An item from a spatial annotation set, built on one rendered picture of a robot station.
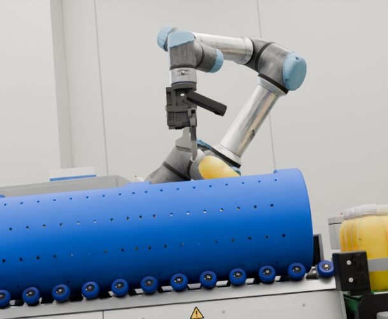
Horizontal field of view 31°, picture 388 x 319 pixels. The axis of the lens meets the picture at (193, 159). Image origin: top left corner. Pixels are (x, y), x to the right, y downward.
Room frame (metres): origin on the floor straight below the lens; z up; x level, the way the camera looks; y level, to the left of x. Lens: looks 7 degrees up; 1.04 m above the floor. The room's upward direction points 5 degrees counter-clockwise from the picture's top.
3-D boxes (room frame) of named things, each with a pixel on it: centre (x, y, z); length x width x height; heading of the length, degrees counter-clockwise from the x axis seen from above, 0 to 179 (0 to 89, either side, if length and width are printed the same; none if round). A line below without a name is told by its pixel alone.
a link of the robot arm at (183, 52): (1.88, 0.00, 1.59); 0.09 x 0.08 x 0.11; 141
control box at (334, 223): (2.17, -0.51, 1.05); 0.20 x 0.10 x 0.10; 90
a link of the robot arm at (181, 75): (1.88, 0.01, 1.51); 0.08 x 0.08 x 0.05
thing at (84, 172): (3.70, 0.65, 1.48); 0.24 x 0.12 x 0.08; 93
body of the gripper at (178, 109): (1.88, 0.02, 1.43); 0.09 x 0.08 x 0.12; 90
